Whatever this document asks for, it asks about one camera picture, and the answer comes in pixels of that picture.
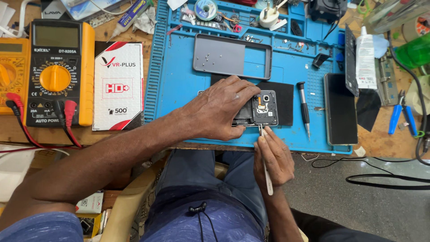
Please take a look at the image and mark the small white carton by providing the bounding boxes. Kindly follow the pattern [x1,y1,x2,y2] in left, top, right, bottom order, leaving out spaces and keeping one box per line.
[75,190,105,214]

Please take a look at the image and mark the blue handled pliers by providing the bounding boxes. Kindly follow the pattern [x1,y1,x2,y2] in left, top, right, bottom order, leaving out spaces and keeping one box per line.
[388,90,418,137]

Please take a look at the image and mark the white metal tweezers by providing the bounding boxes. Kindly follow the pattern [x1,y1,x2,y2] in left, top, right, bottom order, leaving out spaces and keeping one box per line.
[258,124,274,196]

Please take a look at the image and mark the white adhesive bottle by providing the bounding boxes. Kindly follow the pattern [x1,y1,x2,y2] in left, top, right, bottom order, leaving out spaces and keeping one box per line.
[355,26,378,90]

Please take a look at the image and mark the light blue cloth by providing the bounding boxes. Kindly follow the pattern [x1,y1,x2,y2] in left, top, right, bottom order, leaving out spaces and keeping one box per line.
[372,33,390,59]

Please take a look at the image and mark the clear plastic cover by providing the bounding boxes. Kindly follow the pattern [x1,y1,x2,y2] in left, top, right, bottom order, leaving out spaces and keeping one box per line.
[364,0,430,34]

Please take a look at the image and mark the crumpled white tissue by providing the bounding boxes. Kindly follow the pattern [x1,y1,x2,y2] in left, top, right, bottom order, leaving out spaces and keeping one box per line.
[132,6,158,34]

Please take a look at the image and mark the red multimeter probe lead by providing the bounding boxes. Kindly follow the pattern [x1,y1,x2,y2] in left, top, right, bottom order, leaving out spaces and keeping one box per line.
[6,92,83,149]

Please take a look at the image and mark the black oval rubber part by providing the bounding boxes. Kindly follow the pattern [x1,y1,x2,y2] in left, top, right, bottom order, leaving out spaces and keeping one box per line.
[290,19,304,37]

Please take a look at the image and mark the black phone back cover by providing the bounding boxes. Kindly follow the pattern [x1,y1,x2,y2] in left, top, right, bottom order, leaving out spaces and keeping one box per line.
[345,24,359,97]

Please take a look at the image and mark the person's right hand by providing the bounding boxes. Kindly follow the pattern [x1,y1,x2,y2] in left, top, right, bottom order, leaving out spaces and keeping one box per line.
[253,126,295,189]

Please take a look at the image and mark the green plastic bottle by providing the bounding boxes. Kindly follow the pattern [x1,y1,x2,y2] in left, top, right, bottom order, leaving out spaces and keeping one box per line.
[394,32,430,70]

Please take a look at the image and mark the black and yellow multimeter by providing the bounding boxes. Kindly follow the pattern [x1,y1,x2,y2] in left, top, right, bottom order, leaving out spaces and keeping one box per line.
[26,19,96,128]

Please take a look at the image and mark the black cloth piece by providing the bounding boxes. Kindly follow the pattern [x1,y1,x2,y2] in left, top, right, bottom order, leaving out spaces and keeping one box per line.
[356,89,382,132]

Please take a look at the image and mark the black precision screwdriver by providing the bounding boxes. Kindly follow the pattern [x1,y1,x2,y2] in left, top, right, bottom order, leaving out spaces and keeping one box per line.
[297,81,312,141]

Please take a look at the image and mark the black smartphone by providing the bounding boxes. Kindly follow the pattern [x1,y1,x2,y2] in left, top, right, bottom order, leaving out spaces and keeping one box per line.
[198,90,279,127]

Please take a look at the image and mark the small black plastic part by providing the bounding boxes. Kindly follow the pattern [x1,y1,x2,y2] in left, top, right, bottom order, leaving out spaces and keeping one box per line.
[312,53,331,69]

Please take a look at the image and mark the black work pad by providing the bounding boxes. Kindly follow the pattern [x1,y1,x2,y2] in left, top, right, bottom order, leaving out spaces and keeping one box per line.
[210,74,295,127]

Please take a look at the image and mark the group of small silver screws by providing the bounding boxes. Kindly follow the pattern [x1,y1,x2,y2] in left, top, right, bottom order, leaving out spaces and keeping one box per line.
[196,52,216,68]

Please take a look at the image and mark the person's left hand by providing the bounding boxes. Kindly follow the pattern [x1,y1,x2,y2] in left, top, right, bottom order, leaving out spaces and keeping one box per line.
[181,75,261,141]

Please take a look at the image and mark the black cable loop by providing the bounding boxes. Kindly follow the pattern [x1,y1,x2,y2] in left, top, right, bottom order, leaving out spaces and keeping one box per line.
[311,156,430,191]

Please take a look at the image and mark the black neckband earphone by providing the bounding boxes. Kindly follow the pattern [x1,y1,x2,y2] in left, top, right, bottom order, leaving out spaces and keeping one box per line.
[188,201,219,242]

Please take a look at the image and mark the tape roll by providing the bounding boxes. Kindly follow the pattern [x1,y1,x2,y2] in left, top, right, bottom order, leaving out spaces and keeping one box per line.
[402,15,430,43]

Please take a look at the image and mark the black phone display panel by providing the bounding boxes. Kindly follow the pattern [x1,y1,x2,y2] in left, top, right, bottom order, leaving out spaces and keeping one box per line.
[323,73,359,146]

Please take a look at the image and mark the person's blue jeans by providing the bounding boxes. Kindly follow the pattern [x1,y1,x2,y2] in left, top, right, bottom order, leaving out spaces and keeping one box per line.
[153,149,269,229]

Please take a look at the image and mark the black fan device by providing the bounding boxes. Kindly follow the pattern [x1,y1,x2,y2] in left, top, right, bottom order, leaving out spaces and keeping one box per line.
[308,0,348,24]

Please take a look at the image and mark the thick black cable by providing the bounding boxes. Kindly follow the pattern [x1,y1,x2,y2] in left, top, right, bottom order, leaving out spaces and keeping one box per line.
[386,30,430,166]

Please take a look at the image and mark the white round power plug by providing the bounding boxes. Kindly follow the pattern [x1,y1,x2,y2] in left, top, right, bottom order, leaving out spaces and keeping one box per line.
[259,1,280,29]

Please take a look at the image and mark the blue silicone repair mat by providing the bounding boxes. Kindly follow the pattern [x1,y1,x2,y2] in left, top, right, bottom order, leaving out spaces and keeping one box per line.
[144,0,353,155]

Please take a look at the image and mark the metal clamp tool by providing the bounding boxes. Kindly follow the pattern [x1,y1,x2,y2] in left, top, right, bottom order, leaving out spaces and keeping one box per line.
[376,53,399,107]

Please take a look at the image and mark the solder wire spool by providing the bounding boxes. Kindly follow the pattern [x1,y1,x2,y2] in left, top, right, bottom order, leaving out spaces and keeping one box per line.
[194,0,218,22]

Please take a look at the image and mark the glue tube with blue label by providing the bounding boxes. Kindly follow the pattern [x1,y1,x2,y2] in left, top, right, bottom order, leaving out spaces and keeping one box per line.
[106,0,152,43]

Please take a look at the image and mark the person's blue shirt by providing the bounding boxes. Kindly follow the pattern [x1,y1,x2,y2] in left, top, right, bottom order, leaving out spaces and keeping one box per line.
[0,197,266,242]

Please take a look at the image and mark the grey phone case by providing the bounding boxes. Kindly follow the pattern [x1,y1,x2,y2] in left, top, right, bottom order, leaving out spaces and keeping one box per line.
[192,33,273,81]

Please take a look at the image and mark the white box with red print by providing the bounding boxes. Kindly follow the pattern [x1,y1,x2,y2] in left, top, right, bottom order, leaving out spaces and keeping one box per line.
[92,41,144,131]

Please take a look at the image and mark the black multimeter probe lead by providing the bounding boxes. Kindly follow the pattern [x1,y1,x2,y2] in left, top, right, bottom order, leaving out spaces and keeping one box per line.
[5,100,73,148]

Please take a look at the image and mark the white plastic container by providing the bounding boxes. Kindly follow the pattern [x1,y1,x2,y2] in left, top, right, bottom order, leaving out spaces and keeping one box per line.
[0,145,37,203]

